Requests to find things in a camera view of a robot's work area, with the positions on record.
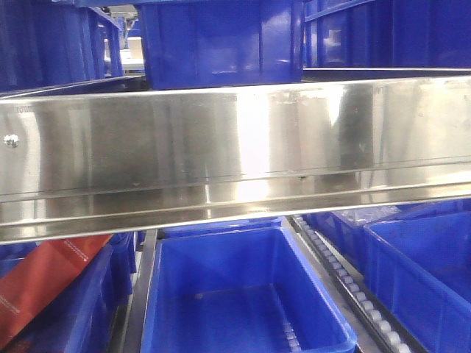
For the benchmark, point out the large blue bin shelf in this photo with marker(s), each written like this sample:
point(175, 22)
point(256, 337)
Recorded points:
point(207, 44)

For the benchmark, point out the blue bin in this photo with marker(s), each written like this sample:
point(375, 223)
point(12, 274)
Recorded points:
point(243, 291)
point(81, 318)
point(415, 259)

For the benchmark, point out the rail screw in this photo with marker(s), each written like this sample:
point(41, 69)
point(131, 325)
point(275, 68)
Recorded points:
point(11, 141)

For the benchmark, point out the lower roller track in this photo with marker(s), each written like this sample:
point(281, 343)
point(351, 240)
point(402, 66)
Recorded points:
point(376, 328)

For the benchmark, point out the lower right blue bin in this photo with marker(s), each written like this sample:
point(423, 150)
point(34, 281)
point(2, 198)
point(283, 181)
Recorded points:
point(415, 259)

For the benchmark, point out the blue ribbed crate right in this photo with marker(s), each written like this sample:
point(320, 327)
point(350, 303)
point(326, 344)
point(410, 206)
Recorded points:
point(387, 34)

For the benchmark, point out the lower left blue bin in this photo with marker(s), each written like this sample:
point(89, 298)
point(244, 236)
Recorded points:
point(81, 318)

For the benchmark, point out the stainless steel shelf rail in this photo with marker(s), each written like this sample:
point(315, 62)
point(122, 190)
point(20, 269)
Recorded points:
point(113, 155)

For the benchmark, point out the red paper package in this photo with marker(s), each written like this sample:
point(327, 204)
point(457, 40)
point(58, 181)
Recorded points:
point(42, 276)

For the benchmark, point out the lower metal divider rail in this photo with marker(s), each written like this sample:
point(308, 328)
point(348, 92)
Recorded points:
point(128, 325)

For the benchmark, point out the upper left blue bins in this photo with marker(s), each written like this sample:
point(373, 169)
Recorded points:
point(46, 44)

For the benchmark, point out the lower middle blue bin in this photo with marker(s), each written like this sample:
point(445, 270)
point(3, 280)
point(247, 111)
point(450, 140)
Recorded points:
point(243, 291)

